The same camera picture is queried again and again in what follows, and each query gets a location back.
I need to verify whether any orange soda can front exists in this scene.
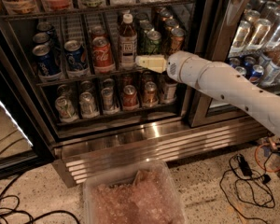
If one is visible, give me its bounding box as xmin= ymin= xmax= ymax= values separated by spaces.
xmin=168 ymin=28 xmax=186 ymax=54

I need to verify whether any orange soda can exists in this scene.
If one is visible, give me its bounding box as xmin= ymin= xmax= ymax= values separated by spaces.
xmin=168 ymin=28 xmax=186 ymax=54
xmin=162 ymin=19 xmax=179 ymax=42

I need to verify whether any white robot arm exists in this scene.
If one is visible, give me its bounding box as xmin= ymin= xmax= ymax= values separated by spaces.
xmin=135 ymin=51 xmax=280 ymax=138

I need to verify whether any green soda can front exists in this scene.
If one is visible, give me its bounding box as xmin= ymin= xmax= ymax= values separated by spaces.
xmin=144 ymin=31 xmax=161 ymax=55

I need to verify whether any tea bottle lower shelf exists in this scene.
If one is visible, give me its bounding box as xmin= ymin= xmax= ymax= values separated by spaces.
xmin=161 ymin=76 xmax=177 ymax=104

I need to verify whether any orange can lower shelf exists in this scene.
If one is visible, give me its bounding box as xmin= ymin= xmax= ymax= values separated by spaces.
xmin=142 ymin=81 xmax=158 ymax=107

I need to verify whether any brown tea bottle middle shelf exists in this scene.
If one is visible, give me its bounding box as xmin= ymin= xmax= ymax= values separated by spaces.
xmin=118 ymin=13 xmax=137 ymax=70

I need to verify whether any red can lower shelf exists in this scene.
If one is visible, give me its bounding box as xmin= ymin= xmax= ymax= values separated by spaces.
xmin=122 ymin=85 xmax=139 ymax=110

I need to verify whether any red cola can front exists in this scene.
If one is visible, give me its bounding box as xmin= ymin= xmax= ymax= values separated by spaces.
xmin=92 ymin=36 xmax=115 ymax=74

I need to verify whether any silver can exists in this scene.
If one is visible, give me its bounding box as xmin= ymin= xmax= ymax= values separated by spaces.
xmin=55 ymin=96 xmax=78 ymax=122
xmin=79 ymin=91 xmax=99 ymax=119
xmin=101 ymin=88 xmax=119 ymax=114

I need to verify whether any blue pepsi can centre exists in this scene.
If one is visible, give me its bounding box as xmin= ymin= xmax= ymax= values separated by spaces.
xmin=64 ymin=40 xmax=90 ymax=77

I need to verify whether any blue pepsi can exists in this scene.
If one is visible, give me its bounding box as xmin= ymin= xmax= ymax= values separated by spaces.
xmin=33 ymin=45 xmax=62 ymax=82
xmin=64 ymin=40 xmax=90 ymax=77

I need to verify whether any stainless fridge cabinet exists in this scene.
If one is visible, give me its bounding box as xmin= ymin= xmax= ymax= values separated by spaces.
xmin=0 ymin=0 xmax=269 ymax=187

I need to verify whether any glass fridge door right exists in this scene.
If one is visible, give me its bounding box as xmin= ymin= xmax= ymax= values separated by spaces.
xmin=188 ymin=0 xmax=280 ymax=129

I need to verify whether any silver can lower left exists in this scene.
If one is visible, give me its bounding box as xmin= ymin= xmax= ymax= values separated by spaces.
xmin=55 ymin=96 xmax=78 ymax=122

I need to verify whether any blue pepsi can left front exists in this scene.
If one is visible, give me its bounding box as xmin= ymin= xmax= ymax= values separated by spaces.
xmin=33 ymin=45 xmax=62 ymax=82

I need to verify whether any clear plastic bin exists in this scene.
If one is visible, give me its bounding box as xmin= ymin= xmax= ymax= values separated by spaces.
xmin=83 ymin=160 xmax=187 ymax=224

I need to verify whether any black power adapter cable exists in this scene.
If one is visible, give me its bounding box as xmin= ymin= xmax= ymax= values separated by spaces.
xmin=218 ymin=153 xmax=276 ymax=224

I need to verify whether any orange cable loop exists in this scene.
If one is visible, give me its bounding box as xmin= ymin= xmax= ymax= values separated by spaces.
xmin=254 ymin=142 xmax=280 ymax=174

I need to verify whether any black cable on floor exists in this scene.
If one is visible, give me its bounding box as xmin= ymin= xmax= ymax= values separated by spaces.
xmin=0 ymin=175 xmax=81 ymax=224

